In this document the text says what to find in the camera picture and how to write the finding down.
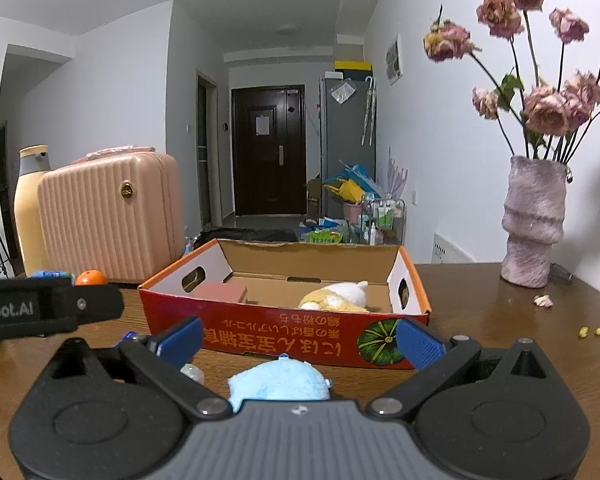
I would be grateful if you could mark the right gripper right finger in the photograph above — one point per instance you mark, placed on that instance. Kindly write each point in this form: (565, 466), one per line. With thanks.
(439, 364)

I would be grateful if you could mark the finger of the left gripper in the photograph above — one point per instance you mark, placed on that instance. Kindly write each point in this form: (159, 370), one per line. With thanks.
(96, 303)

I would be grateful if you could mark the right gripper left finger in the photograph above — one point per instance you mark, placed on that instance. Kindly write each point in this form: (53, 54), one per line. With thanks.
(156, 362)

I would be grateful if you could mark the iridescent plastic bag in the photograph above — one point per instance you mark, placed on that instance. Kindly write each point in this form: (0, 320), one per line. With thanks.
(193, 372)

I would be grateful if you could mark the pink layered sponge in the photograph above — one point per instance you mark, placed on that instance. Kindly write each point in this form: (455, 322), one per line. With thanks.
(229, 293)

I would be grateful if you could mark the yellow white plush toy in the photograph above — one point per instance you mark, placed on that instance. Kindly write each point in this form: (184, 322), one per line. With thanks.
(339, 297)

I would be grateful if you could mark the light blue plush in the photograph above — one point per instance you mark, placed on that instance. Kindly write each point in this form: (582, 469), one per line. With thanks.
(284, 379)

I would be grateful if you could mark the orange fruit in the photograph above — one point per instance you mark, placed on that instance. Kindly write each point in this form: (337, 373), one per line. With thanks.
(91, 277)

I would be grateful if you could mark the blue tissue pack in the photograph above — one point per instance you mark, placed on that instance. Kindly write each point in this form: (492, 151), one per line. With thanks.
(51, 274)

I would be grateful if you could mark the small blue box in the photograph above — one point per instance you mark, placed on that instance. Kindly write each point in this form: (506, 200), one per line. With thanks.
(134, 337)

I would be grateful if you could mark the pink ribbed suitcase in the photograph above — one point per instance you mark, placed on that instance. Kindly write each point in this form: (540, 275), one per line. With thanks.
(117, 210)

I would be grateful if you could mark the red cardboard box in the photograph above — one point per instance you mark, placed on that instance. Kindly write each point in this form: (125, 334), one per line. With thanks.
(278, 275)

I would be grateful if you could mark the fallen rose petal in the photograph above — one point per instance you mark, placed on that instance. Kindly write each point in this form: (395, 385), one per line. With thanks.
(543, 301)

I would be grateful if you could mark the black floor bag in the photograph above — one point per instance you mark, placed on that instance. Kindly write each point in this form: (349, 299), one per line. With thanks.
(247, 235)

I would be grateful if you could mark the cream thermos jug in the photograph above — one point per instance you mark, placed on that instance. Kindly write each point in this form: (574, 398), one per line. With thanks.
(34, 165)

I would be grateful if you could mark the pink textured vase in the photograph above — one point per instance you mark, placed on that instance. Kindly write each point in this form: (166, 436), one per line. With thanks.
(534, 214)

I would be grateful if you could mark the dark entrance door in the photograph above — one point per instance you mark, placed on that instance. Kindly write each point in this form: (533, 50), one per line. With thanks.
(269, 150)

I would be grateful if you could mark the dried pink roses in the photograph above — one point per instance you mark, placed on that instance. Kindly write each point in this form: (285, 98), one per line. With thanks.
(554, 116)

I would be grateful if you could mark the grey refrigerator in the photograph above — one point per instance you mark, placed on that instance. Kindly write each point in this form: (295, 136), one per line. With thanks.
(342, 112)

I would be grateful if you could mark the yellow box on fridge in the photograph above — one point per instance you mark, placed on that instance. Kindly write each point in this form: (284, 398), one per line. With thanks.
(355, 70)

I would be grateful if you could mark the wire trolley with bottles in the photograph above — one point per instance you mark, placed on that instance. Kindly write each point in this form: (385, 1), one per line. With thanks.
(381, 221)

